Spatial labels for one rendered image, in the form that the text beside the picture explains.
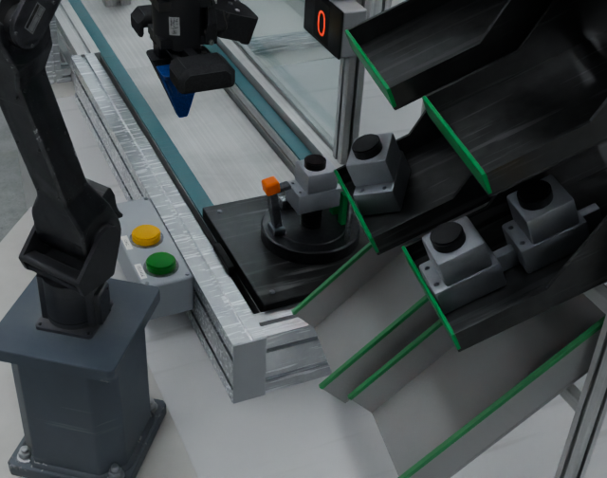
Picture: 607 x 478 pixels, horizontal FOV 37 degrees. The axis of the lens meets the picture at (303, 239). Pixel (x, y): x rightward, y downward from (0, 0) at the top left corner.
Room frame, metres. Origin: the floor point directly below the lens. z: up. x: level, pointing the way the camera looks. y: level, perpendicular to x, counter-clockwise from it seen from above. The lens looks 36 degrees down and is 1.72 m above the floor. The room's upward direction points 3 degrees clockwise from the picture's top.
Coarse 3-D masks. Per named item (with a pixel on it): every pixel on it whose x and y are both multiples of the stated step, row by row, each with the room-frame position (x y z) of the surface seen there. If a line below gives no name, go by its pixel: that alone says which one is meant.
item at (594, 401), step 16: (592, 368) 0.61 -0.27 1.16; (592, 384) 0.61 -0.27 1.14; (592, 400) 0.60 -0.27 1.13; (576, 416) 0.61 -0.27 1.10; (592, 416) 0.60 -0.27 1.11; (576, 432) 0.61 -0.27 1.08; (592, 432) 0.60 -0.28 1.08; (576, 448) 0.60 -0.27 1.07; (592, 448) 0.60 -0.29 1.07; (560, 464) 0.61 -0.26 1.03; (576, 464) 0.59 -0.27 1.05
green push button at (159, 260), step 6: (156, 252) 0.99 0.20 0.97; (162, 252) 1.00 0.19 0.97; (150, 258) 0.98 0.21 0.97; (156, 258) 0.98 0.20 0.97; (162, 258) 0.98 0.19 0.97; (168, 258) 0.98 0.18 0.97; (174, 258) 0.98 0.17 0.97; (150, 264) 0.97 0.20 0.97; (156, 264) 0.97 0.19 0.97; (162, 264) 0.97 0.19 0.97; (168, 264) 0.97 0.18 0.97; (174, 264) 0.97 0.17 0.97; (150, 270) 0.96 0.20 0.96; (156, 270) 0.96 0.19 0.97; (162, 270) 0.96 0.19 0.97; (168, 270) 0.96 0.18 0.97
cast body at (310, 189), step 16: (304, 160) 1.06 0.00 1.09; (320, 160) 1.06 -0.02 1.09; (304, 176) 1.04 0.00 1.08; (320, 176) 1.04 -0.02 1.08; (336, 176) 1.05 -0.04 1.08; (288, 192) 1.06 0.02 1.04; (304, 192) 1.04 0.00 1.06; (320, 192) 1.04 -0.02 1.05; (336, 192) 1.05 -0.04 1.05; (304, 208) 1.03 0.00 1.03; (320, 208) 1.04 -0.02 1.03
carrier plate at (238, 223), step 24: (216, 216) 1.09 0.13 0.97; (240, 216) 1.10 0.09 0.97; (216, 240) 1.06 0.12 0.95; (240, 240) 1.04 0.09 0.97; (360, 240) 1.05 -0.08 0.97; (240, 264) 0.98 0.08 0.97; (264, 264) 0.99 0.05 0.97; (288, 264) 0.99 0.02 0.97; (336, 264) 1.00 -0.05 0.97; (264, 288) 0.93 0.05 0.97; (288, 288) 0.94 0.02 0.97; (312, 288) 0.94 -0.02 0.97
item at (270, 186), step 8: (272, 176) 1.04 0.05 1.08; (264, 184) 1.03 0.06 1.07; (272, 184) 1.02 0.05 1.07; (280, 184) 1.04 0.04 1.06; (288, 184) 1.04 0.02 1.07; (272, 192) 1.02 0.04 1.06; (280, 192) 1.03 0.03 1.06; (272, 200) 1.03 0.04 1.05; (272, 208) 1.03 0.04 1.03; (272, 216) 1.03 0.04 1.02; (280, 216) 1.03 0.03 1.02; (272, 224) 1.03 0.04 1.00; (280, 224) 1.03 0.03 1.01
